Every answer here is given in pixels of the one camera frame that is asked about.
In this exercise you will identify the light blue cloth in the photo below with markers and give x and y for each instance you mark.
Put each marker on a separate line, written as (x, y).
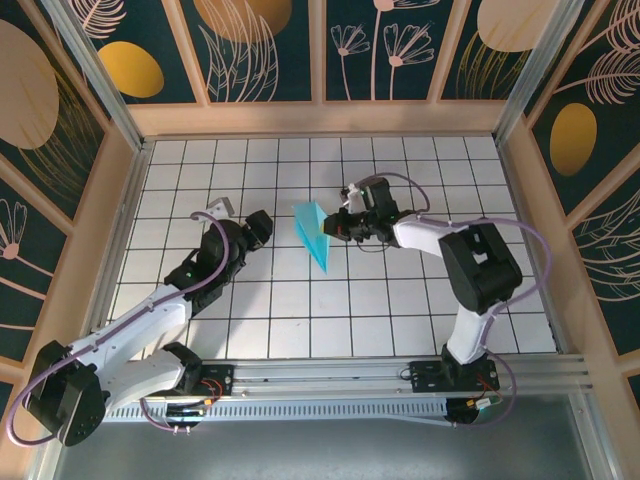
(312, 235)

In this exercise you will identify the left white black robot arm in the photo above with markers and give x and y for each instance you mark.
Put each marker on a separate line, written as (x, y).
(125, 325)

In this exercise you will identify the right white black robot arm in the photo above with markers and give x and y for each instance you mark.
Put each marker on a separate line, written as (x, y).
(467, 340)

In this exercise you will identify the grey metal sheet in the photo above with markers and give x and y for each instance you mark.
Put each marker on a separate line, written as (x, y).
(325, 450)

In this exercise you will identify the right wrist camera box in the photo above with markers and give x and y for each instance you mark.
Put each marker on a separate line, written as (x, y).
(356, 197)

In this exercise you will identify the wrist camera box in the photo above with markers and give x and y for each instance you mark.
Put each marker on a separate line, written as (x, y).
(220, 206)
(356, 197)

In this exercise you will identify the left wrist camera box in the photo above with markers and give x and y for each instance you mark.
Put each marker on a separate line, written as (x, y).
(220, 206)

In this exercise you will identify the aluminium table side rail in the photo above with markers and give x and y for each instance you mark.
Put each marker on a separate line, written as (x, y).
(131, 200)
(515, 200)

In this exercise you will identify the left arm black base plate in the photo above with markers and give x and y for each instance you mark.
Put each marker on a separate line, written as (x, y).
(222, 375)

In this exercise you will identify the long aluminium mounting rail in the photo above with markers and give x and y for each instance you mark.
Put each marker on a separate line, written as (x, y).
(325, 375)

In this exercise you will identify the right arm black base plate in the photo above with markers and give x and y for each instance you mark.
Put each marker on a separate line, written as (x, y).
(425, 375)

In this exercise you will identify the aluminium corner post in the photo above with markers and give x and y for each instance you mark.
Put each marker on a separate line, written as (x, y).
(112, 100)
(530, 75)

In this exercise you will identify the aluminium frame profile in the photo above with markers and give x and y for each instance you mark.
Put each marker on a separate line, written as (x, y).
(40, 465)
(597, 440)

